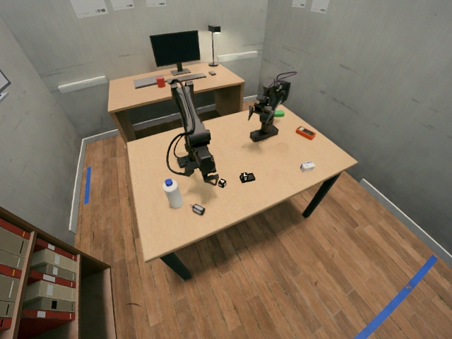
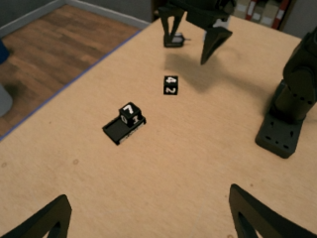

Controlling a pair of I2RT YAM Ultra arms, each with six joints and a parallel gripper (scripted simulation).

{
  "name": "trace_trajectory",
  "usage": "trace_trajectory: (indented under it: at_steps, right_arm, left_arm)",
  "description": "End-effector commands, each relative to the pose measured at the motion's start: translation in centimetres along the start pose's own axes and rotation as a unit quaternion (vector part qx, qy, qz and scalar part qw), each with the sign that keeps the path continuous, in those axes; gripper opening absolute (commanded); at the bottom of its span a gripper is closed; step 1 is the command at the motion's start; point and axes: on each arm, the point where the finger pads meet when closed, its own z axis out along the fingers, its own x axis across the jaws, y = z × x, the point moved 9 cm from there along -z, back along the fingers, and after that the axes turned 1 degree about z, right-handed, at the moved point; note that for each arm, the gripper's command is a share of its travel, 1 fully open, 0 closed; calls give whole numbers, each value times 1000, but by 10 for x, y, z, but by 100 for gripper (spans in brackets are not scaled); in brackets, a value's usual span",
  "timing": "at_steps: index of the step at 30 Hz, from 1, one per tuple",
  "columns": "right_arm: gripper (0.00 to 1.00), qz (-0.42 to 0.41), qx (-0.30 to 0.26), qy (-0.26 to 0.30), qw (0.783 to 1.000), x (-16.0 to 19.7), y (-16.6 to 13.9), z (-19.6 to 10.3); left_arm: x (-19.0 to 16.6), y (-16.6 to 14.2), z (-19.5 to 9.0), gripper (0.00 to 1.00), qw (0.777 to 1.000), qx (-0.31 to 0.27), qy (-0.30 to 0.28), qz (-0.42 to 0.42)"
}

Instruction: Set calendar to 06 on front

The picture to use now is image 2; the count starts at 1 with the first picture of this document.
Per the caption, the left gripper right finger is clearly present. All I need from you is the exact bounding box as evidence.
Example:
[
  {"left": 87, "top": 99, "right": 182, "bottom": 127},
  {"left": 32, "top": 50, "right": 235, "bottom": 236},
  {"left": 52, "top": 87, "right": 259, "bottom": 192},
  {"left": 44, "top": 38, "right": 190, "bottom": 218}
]
[{"left": 229, "top": 183, "right": 317, "bottom": 238}]

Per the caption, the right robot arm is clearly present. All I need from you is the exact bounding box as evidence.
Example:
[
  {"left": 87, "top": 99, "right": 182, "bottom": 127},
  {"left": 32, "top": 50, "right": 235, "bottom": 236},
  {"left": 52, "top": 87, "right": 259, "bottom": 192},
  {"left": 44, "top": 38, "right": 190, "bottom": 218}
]
[{"left": 257, "top": 27, "right": 317, "bottom": 157}]

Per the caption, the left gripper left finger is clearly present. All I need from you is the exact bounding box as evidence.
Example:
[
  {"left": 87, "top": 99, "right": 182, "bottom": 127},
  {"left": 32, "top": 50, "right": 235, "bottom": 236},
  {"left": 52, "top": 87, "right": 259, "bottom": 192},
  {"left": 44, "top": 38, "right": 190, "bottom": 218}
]
[{"left": 0, "top": 194, "right": 72, "bottom": 238}]

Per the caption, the white bottle with blue cap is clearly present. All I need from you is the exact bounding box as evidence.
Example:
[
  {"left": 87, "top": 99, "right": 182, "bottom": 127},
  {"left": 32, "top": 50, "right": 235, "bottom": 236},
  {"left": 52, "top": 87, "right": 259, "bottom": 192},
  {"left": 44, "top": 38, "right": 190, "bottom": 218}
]
[{"left": 203, "top": 15, "right": 232, "bottom": 43}]

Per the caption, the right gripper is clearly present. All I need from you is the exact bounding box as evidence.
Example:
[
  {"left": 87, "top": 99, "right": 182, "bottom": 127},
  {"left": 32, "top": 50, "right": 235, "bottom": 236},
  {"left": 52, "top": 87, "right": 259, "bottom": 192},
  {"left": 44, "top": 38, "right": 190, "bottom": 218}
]
[{"left": 158, "top": 0, "right": 233, "bottom": 65}]

